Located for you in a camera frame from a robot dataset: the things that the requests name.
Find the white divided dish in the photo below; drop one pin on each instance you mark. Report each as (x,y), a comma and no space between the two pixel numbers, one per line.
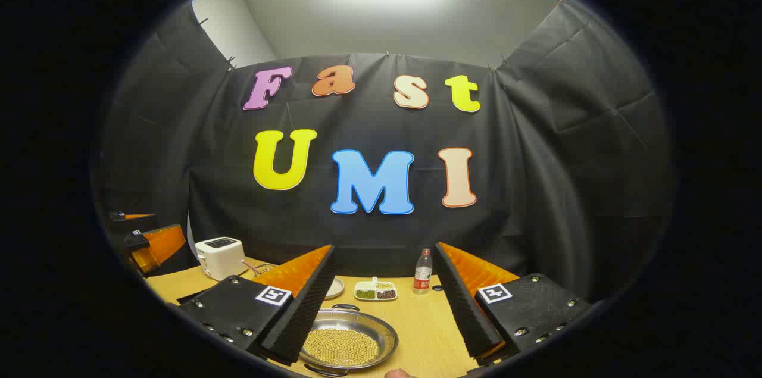
(364,286)

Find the pink striped straw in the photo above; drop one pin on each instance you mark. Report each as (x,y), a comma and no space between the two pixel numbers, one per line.
(250,266)

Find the plastic bottle with red label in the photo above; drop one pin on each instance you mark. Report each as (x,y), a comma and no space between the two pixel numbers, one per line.
(422,277)

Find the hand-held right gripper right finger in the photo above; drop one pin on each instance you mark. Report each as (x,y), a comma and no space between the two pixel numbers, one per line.
(461,300)

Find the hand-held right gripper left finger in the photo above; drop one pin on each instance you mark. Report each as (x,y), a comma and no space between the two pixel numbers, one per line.
(309,300)

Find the pile of yellow soybeans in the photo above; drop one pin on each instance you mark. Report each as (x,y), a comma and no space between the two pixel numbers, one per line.
(342,347)

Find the white toaster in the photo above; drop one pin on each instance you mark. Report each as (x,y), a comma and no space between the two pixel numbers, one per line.
(219,258)

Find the green mung beans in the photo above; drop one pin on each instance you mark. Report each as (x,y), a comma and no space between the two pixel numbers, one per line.
(365,294)

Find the dark red beans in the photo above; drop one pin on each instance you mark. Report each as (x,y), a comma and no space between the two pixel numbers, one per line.
(386,294)

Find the stainless steel pot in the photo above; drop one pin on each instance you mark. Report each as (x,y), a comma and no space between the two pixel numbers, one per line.
(387,330)

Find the black backdrop cloth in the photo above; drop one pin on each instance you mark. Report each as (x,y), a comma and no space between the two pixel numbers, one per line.
(536,175)

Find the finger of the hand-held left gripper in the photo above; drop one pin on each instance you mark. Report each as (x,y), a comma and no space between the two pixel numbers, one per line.
(161,244)
(128,221)

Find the white round plate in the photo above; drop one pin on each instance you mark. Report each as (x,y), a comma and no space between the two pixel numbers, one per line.
(336,289)

